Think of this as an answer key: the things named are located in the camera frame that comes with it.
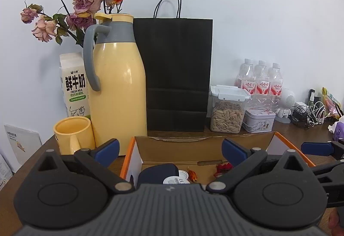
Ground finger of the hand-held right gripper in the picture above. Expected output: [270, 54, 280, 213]
[301, 140, 344, 160]
[312, 160, 344, 208]

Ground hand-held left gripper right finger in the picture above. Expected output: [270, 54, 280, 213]
[206, 138, 310, 194]

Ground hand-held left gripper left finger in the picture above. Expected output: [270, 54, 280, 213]
[37, 139, 135, 194]

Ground red and orange cardboard box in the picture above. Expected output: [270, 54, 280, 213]
[120, 132, 316, 188]

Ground white round charger puck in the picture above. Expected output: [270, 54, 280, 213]
[163, 170, 189, 185]

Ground person's right hand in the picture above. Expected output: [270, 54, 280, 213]
[328, 209, 344, 236]

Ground dried red flower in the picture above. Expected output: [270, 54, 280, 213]
[214, 162, 233, 177]

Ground purple tissue box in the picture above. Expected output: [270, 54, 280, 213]
[327, 116, 344, 141]

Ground clear seed container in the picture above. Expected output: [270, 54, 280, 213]
[210, 85, 251, 134]

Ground white printed tin box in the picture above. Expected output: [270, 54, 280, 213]
[242, 107, 276, 133]

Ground yellow mug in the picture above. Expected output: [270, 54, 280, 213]
[53, 117, 96, 156]

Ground dark blue case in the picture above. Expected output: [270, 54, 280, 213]
[138, 164, 179, 188]

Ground white robot-shaped speaker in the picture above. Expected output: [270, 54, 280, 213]
[275, 88, 295, 124]

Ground yellow thermos jug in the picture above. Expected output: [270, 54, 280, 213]
[83, 12, 148, 156]

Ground white milk carton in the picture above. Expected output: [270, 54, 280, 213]
[59, 52, 92, 119]

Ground clear water bottle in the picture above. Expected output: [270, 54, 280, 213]
[267, 63, 284, 112]
[253, 60, 269, 109]
[235, 59, 256, 97]

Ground white printed card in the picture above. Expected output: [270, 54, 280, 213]
[0, 154, 13, 191]
[4, 124, 43, 164]

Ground black paper bag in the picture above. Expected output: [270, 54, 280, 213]
[134, 0, 213, 132]

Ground dried pink rose bouquet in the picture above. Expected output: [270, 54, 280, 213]
[20, 0, 127, 48]

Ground white tangled cables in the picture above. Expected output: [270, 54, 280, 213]
[308, 102, 327, 125]

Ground black charger with cable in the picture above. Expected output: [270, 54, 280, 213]
[292, 102, 312, 127]

